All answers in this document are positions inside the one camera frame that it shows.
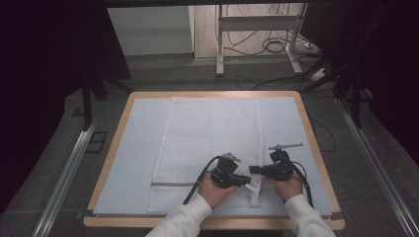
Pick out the tangle of black floor cables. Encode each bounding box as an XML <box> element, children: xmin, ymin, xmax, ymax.
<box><xmin>222</xmin><ymin>3</ymin><xmax>299</xmax><ymax>57</ymax></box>

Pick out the white table mat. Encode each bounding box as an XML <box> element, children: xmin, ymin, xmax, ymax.
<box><xmin>92</xmin><ymin>96</ymin><xmax>332</xmax><ymax>218</ymax></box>

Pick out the right hand-held gripper black cable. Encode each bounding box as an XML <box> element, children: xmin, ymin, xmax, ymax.
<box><xmin>281</xmin><ymin>160</ymin><xmax>314</xmax><ymax>209</ymax></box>

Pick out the hand-held gripper black cable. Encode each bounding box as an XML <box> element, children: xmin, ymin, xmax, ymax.
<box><xmin>182</xmin><ymin>155</ymin><xmax>222</xmax><ymax>206</ymax></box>
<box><xmin>281</xmin><ymin>160</ymin><xmax>314</xmax><ymax>209</ymax></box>

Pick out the thin black floor cable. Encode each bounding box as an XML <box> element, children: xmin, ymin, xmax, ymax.
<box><xmin>309</xmin><ymin>115</ymin><xmax>338</xmax><ymax>153</ymax></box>

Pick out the white cabinet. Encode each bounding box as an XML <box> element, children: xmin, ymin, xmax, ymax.
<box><xmin>107</xmin><ymin>5</ymin><xmax>195</xmax><ymax>57</ymax></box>

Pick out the black metal stand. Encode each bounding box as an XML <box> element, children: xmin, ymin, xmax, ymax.
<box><xmin>79</xmin><ymin>72</ymin><xmax>133</xmax><ymax>132</ymax></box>
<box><xmin>299</xmin><ymin>57</ymin><xmax>364</xmax><ymax>130</ymax></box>

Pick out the aluminium floor rail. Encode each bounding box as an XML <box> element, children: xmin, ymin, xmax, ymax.
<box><xmin>31</xmin><ymin>108</ymin><xmax>102</xmax><ymax>237</ymax></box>
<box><xmin>335</xmin><ymin>97</ymin><xmax>419</xmax><ymax>237</ymax></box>

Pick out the white metal desk frame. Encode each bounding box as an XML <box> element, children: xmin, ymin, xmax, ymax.
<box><xmin>214</xmin><ymin>3</ymin><xmax>309</xmax><ymax>78</ymax></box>

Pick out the person's left hand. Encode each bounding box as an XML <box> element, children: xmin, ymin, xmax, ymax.
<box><xmin>197</xmin><ymin>170</ymin><xmax>239</xmax><ymax>210</ymax></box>

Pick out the left hand-held gripper black cable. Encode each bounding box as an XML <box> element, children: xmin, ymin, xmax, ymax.
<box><xmin>182</xmin><ymin>155</ymin><xmax>222</xmax><ymax>206</ymax></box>

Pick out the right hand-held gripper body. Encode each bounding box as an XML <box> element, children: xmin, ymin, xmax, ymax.
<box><xmin>261</xmin><ymin>142</ymin><xmax>304</xmax><ymax>183</ymax></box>

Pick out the white towel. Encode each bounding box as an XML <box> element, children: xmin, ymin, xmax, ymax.
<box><xmin>146</xmin><ymin>96</ymin><xmax>265</xmax><ymax>214</ymax></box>

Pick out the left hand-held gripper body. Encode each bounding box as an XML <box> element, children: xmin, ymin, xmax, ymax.
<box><xmin>209</xmin><ymin>152</ymin><xmax>244</xmax><ymax>190</ymax></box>

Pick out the long black floor cable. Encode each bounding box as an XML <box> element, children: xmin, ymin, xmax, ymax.
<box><xmin>234</xmin><ymin>72</ymin><xmax>314</xmax><ymax>92</ymax></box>

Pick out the white power strip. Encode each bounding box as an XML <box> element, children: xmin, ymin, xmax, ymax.
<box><xmin>309</xmin><ymin>66</ymin><xmax>329</xmax><ymax>82</ymax></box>

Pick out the person's right hand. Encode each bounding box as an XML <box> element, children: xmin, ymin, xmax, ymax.
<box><xmin>263</xmin><ymin>171</ymin><xmax>304</xmax><ymax>202</ymax></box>

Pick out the light wooden table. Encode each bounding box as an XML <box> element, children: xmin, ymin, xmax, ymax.
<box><xmin>82</xmin><ymin>90</ymin><xmax>346</xmax><ymax>231</ymax></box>

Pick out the dark curtain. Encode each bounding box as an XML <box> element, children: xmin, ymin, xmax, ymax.
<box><xmin>0</xmin><ymin>0</ymin><xmax>133</xmax><ymax>213</ymax></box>
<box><xmin>299</xmin><ymin>0</ymin><xmax>419</xmax><ymax>166</ymax></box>

